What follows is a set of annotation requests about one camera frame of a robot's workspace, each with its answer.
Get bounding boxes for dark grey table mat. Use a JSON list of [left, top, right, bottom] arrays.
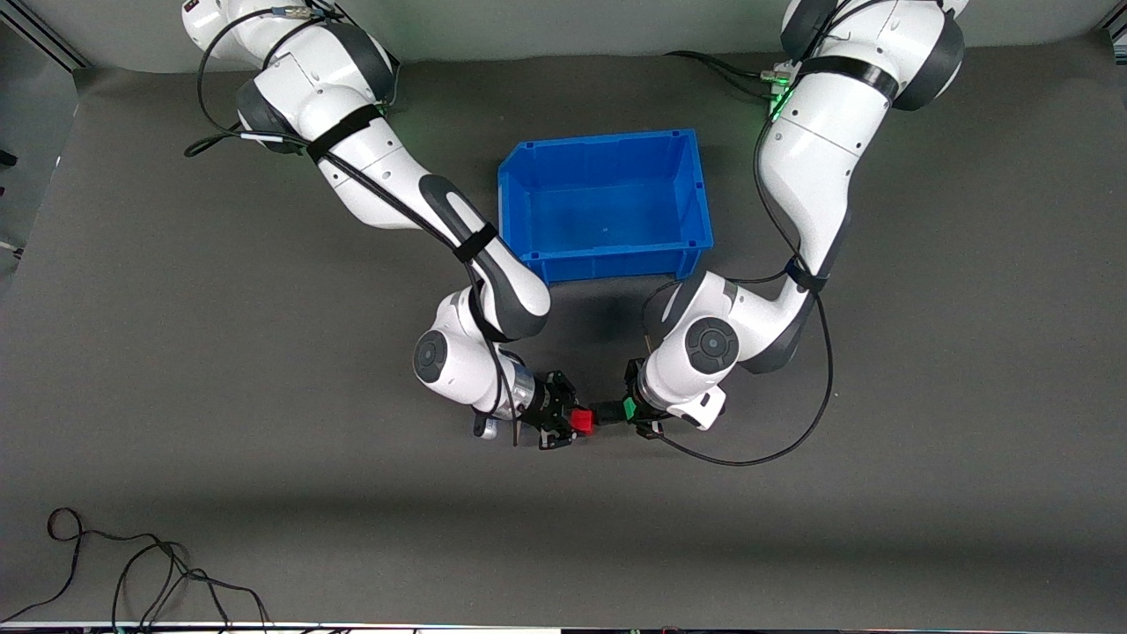
[[0, 35, 1127, 628]]

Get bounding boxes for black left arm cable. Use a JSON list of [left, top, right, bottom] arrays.
[[641, 0, 835, 467]]

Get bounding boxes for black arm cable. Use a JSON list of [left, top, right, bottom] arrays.
[[183, 4, 522, 446], [641, 0, 835, 467]]

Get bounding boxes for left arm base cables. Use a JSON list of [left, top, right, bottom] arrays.
[[664, 49, 791, 100]]

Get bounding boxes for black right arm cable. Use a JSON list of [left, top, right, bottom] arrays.
[[183, 4, 522, 446]]

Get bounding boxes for black tangled floor cable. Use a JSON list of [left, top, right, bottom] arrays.
[[113, 542, 270, 634]]

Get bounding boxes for black looped floor cable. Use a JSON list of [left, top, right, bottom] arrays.
[[0, 508, 190, 623]]

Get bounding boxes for blue plastic bin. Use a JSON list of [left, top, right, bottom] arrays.
[[497, 129, 715, 286]]

